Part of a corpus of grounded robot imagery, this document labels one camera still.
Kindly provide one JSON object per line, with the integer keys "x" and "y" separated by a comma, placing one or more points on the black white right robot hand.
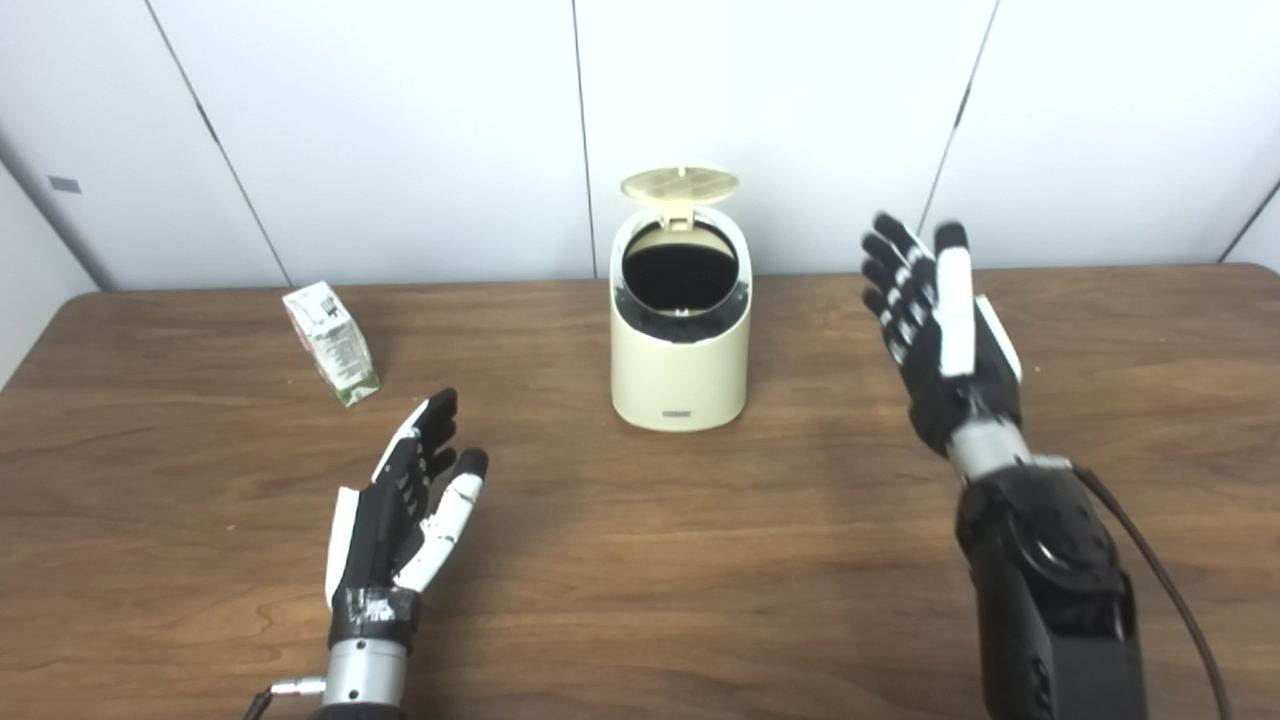
{"x": 955, "y": 340}

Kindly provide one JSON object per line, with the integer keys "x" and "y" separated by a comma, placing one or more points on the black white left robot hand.
{"x": 375, "y": 545}

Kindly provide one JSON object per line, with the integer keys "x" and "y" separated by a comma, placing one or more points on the white green milk carton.
{"x": 338, "y": 342}

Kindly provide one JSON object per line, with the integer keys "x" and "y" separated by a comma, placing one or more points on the cream-colored desktop bin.
{"x": 680, "y": 375}

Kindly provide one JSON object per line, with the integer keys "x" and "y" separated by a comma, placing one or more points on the cream round bin lid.
{"x": 680, "y": 186}

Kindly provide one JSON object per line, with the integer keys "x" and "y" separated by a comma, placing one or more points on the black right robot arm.
{"x": 1055, "y": 600}

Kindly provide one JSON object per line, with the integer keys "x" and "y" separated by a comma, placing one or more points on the small grey wall label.
{"x": 65, "y": 184}

